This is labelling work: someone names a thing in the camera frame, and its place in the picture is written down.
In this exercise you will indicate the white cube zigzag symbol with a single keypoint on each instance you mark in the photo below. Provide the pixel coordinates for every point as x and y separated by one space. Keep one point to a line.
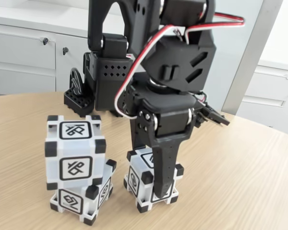
134 179

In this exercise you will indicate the white cube crossed-lines symbol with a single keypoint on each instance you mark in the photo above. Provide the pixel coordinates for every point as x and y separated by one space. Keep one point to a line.
74 146

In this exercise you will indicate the white cube stacked-squares symbol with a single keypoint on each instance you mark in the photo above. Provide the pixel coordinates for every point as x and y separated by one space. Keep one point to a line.
69 201

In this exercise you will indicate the narrow white drawer cabinet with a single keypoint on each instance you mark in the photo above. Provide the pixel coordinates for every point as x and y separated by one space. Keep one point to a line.
266 115

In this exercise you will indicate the black cabinet lock key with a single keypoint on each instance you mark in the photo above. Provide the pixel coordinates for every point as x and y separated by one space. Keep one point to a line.
65 50
45 41

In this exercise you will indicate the wide white drawer cabinet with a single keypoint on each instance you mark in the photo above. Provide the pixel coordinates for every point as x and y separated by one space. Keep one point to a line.
21 60

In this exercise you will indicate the black camera module on bracket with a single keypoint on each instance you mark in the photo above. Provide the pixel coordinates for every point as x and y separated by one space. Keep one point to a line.
216 117

